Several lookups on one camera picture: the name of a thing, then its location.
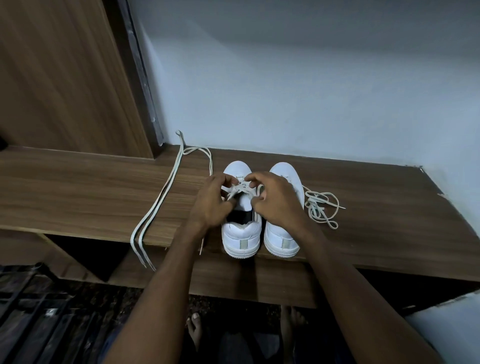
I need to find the person's right hand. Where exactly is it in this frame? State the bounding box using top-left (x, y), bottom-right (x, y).
top-left (249, 171), bottom-right (313, 234)

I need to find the person's left hand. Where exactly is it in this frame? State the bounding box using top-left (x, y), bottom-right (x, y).
top-left (187, 173), bottom-right (239, 230)

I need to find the long white shoelace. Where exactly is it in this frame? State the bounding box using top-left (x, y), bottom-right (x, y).
top-left (129, 130), bottom-right (263, 272)

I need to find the person's right forearm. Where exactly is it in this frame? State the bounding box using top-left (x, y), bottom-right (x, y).
top-left (283, 221), bottom-right (448, 364)

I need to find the person's left forearm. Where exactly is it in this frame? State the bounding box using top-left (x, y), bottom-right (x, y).
top-left (103, 222), bottom-right (225, 364)

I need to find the white sneaker with lace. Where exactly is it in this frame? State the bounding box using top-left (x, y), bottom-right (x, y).
top-left (221, 160), bottom-right (263, 260)

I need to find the white sneaker without lace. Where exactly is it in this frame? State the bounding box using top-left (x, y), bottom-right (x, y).
top-left (263, 162), bottom-right (307, 259)

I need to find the tangled white shoelace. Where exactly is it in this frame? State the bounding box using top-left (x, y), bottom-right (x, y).
top-left (302, 185), bottom-right (347, 230)

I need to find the person's right foot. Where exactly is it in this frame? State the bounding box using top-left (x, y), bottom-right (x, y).
top-left (280, 305), bottom-right (309, 354)

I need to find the person's foot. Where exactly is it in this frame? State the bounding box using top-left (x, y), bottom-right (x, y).
top-left (186, 311), bottom-right (205, 354)
top-left (280, 305), bottom-right (309, 354)

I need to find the person's left foot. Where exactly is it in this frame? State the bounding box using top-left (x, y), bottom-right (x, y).
top-left (186, 311), bottom-right (205, 354)

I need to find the brown wooden cabinet panel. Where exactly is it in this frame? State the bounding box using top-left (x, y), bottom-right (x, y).
top-left (0, 0), bottom-right (155, 159)

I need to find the black metal rack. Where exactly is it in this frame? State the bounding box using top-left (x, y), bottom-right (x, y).
top-left (0, 262), bottom-right (113, 364)

